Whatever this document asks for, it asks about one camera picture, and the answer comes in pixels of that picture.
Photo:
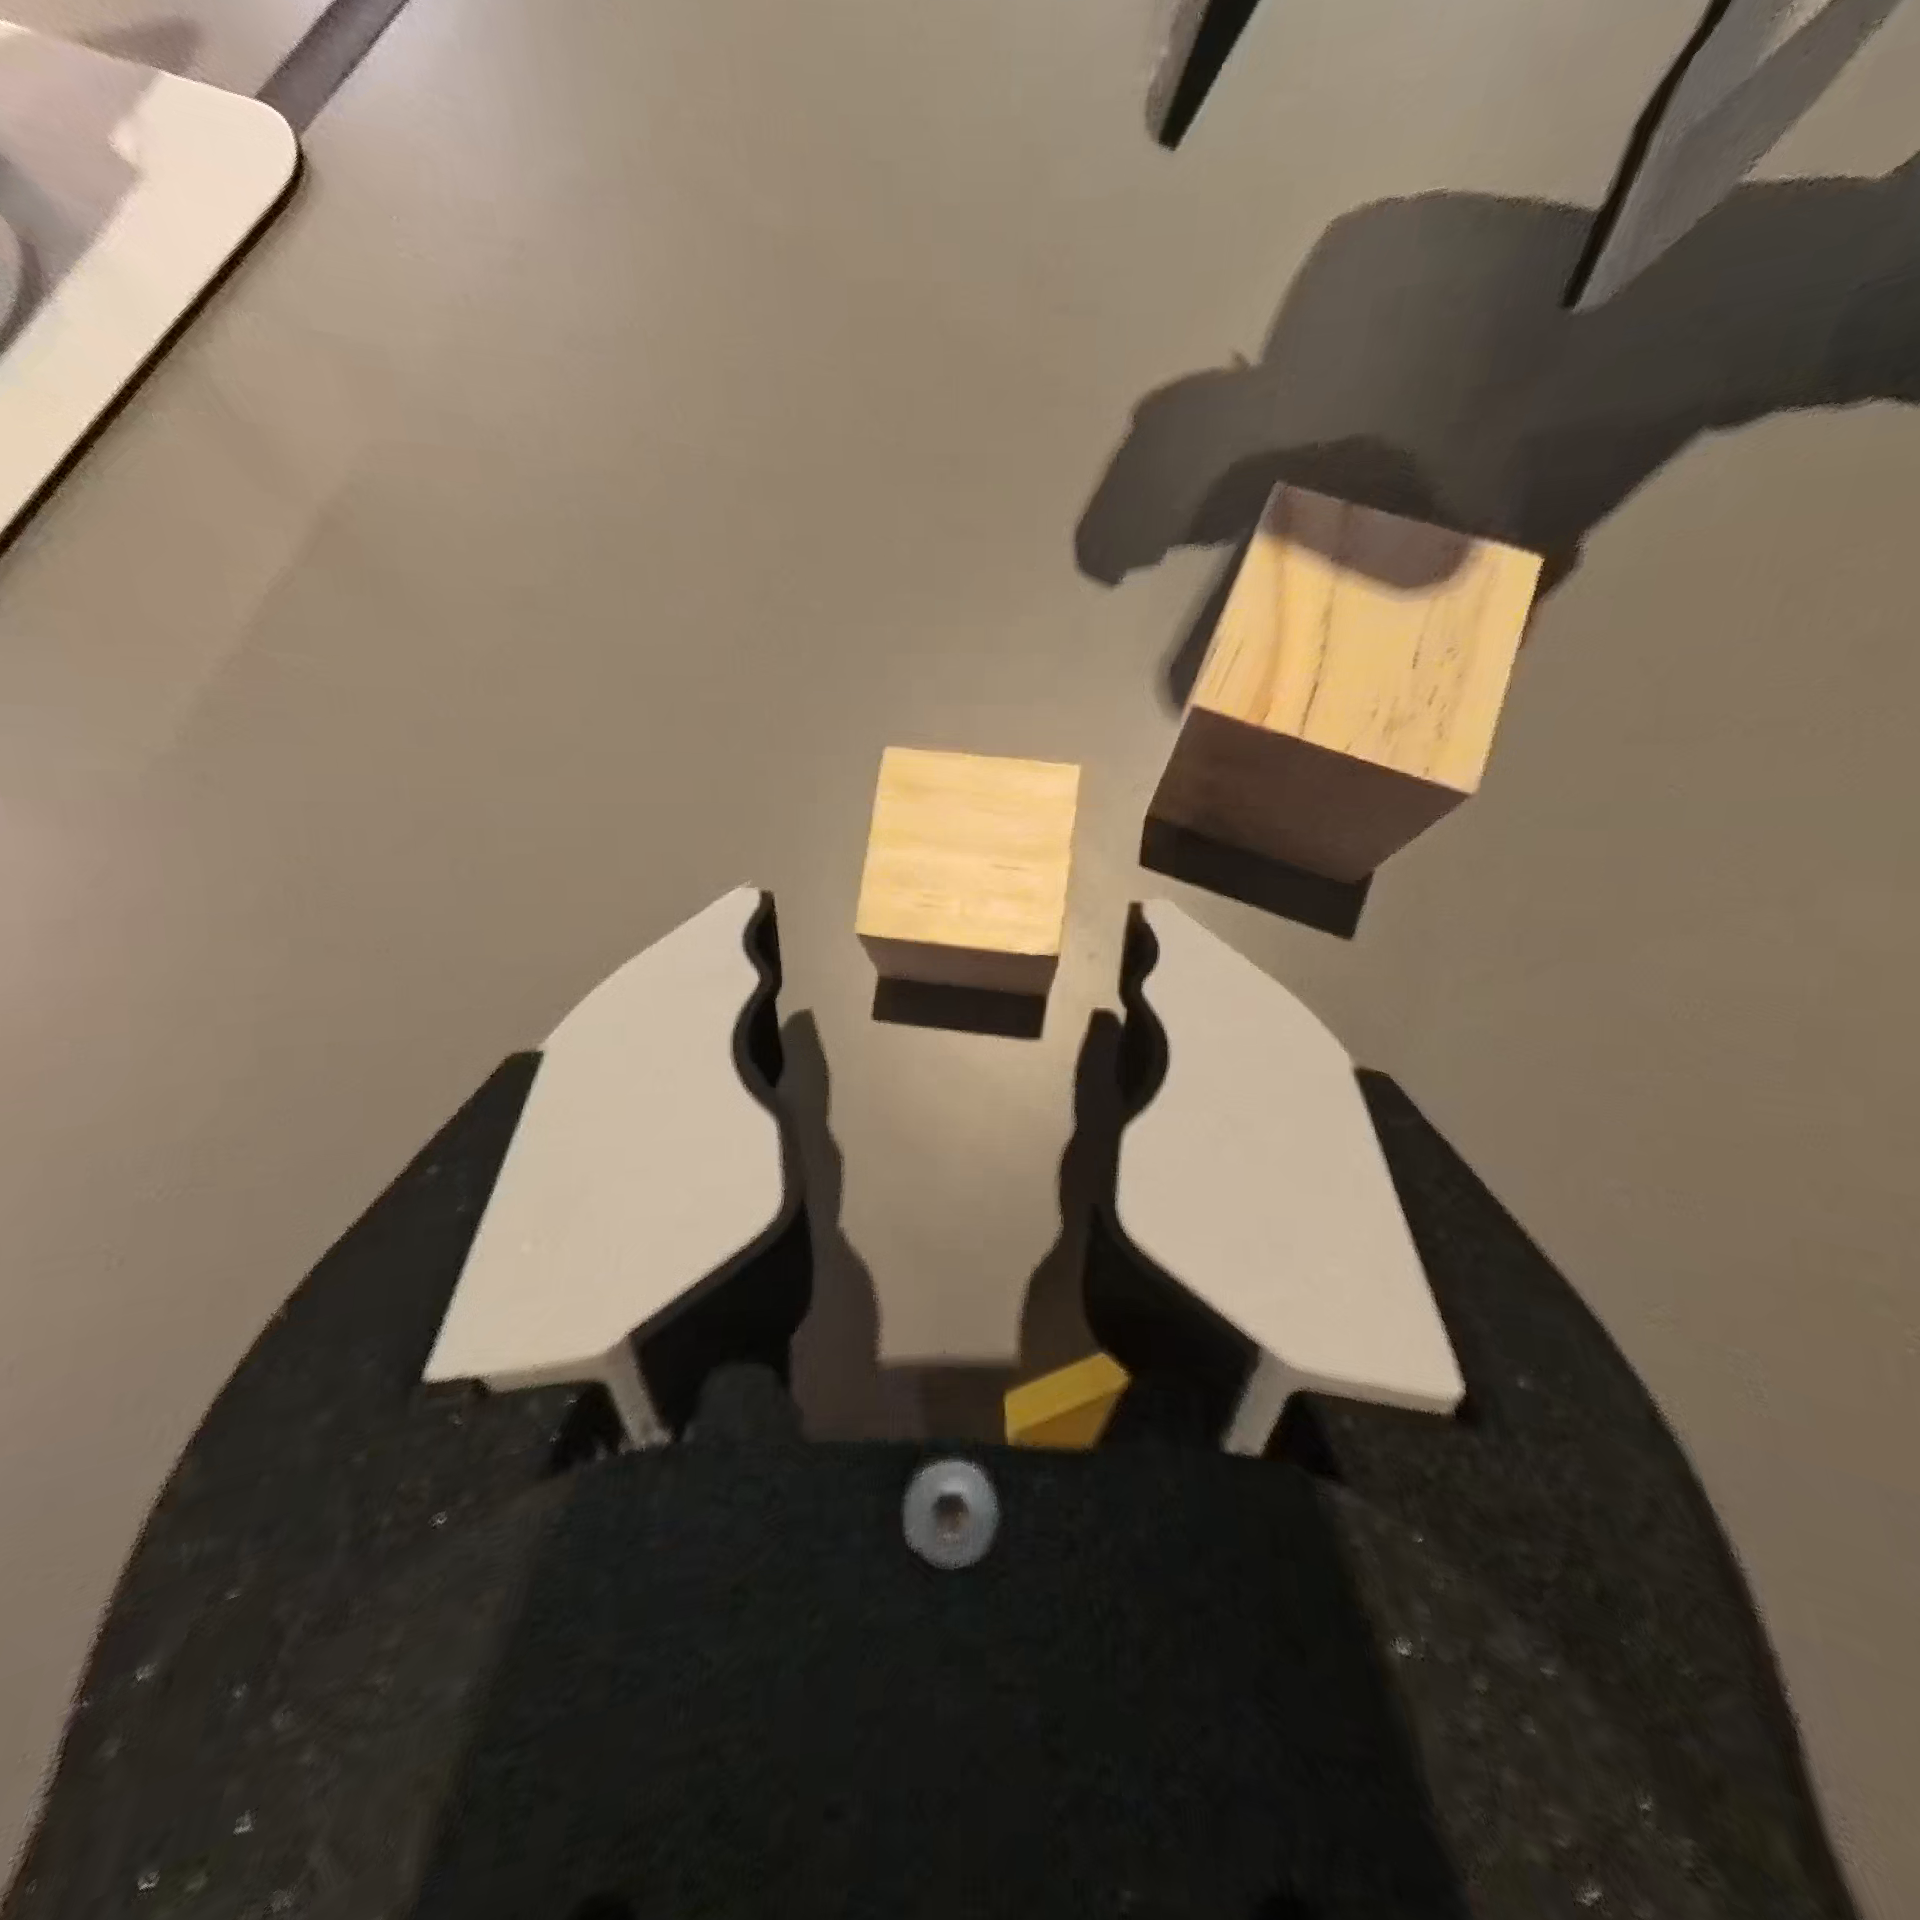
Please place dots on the small wooden cube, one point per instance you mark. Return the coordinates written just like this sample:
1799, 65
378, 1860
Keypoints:
969, 855

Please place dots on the large wooden cube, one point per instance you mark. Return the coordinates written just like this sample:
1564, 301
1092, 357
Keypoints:
1358, 676

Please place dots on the white rounded board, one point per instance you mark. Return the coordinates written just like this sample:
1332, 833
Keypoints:
137, 255

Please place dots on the small yellow cube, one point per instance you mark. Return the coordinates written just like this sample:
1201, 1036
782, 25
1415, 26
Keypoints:
1060, 1406

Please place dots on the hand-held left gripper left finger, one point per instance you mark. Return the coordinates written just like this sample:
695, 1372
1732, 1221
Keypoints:
630, 1171

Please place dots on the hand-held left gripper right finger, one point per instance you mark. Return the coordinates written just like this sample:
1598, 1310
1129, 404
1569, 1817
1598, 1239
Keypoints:
1261, 1186

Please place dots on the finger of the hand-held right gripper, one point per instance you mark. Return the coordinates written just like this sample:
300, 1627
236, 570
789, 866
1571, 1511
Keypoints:
1194, 61
1740, 107

